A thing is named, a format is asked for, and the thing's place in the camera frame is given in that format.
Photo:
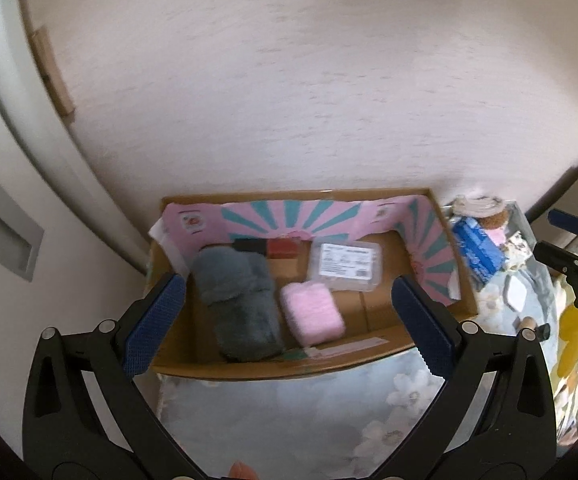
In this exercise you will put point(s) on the person's left hand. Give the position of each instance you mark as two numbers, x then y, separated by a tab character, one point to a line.
241	472

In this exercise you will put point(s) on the white frilled cork jar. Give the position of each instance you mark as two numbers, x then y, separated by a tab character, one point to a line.
476	206

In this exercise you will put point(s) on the clear plastic case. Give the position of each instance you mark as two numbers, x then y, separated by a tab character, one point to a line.
344	265

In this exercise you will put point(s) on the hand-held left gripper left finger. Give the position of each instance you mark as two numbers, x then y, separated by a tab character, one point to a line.
156	320

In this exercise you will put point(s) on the small black box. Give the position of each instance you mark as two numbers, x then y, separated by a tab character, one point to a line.
250	247

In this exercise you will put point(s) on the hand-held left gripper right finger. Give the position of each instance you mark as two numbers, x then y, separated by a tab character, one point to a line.
424	325

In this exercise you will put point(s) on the blue packet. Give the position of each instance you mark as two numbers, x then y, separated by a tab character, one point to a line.
476	252

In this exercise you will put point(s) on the pink teal striped paper liner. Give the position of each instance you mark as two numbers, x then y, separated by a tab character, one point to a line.
279	217

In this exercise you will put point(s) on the grey fluffy cloth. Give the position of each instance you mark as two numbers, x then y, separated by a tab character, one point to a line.
241	305

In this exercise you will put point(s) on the wooden wall block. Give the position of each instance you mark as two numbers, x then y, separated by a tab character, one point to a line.
54	72

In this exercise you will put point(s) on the floral blanket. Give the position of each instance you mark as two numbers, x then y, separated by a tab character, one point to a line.
294	415

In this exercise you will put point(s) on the pink fluffy cloth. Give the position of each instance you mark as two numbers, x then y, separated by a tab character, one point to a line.
311	312

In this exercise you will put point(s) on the brown cardboard box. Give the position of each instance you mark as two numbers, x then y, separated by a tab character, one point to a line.
369	317

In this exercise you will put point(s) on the yellow leaf-print cloth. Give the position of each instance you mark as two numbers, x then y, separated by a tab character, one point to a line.
571	355

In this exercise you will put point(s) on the white door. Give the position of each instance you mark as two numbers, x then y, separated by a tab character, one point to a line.
34	160

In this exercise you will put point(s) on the small black-capped tube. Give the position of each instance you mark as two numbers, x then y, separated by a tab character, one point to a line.
536	331

